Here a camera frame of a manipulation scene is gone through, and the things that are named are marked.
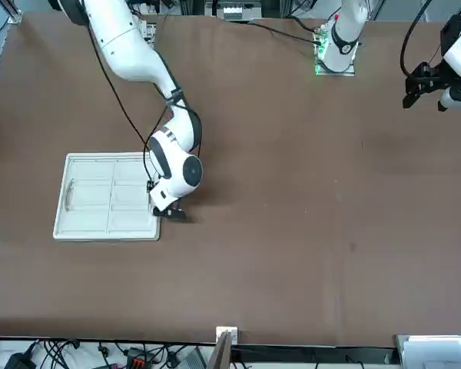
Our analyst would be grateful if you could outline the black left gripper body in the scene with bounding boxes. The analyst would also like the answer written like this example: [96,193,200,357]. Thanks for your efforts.
[405,61,446,95]

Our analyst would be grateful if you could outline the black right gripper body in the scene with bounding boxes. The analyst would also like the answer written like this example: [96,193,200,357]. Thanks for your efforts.
[152,200,187,224]

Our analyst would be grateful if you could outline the white folding storage box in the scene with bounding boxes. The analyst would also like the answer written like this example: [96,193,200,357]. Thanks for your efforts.
[52,151,162,243]

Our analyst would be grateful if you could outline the white socket box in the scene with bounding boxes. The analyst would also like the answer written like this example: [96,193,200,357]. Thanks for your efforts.
[215,325,239,344]

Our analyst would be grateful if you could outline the grey metal device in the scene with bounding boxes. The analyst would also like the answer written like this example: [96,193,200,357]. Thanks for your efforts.
[178,347,209,369]

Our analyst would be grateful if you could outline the brown wooden board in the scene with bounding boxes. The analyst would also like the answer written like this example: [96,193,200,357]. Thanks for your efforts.
[207,331,234,369]

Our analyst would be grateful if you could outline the white power strip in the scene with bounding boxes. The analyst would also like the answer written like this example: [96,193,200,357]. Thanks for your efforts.
[221,5,246,22]

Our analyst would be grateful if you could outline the black power adapter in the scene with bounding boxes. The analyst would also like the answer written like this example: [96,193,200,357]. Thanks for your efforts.
[3,351,38,369]

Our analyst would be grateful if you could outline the clear plastic sheets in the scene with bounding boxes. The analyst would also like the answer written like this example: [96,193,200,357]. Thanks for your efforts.
[394,333,461,369]

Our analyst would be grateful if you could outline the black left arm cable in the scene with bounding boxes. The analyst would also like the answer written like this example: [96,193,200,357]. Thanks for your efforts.
[399,0,436,78]

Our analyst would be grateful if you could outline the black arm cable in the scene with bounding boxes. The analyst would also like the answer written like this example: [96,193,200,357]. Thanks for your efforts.
[399,0,436,78]
[86,26,204,189]

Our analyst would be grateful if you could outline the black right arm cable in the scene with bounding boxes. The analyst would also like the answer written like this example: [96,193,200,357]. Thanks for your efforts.
[86,26,204,189]

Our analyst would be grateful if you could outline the black cable across table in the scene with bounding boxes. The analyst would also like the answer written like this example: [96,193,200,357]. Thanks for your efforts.
[230,18,323,44]

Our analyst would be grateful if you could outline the black floor cable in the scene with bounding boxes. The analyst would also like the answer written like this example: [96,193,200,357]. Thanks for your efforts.
[38,337,81,369]

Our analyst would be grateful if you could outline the black cable duct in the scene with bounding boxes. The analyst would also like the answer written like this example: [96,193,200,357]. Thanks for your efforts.
[230,344,396,364]

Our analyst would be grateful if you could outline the aluminium corner bracket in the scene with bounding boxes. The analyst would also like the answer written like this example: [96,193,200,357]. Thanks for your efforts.
[6,7,25,25]

